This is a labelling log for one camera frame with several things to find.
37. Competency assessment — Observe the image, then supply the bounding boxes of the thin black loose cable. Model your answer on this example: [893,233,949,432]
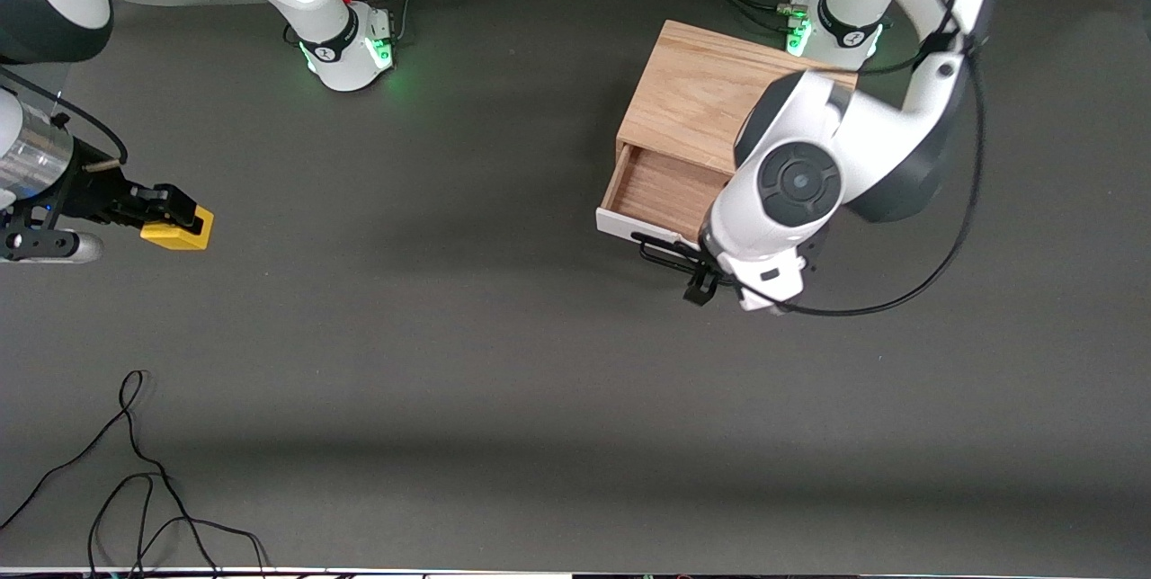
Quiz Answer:
[0,369,222,578]
[86,473,272,578]

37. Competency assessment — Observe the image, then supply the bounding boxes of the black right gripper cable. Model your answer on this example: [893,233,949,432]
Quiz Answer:
[0,67,129,168]

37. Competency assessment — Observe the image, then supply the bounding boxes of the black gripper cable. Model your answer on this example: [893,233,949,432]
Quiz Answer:
[0,67,129,168]
[781,0,988,319]

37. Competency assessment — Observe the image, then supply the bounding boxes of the black drawer handle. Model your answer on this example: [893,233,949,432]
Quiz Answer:
[631,230,717,281]

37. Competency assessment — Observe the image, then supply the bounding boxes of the yellow cube block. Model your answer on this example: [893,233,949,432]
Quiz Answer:
[140,204,216,253]

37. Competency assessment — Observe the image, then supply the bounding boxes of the wooden drawer cabinet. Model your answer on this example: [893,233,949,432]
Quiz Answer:
[616,19,861,178]

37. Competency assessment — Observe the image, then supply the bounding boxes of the white-fronted wooden drawer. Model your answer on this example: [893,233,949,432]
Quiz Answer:
[595,142,740,248]

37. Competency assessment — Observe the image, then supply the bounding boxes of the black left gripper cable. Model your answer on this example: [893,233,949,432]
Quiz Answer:
[781,0,988,319]

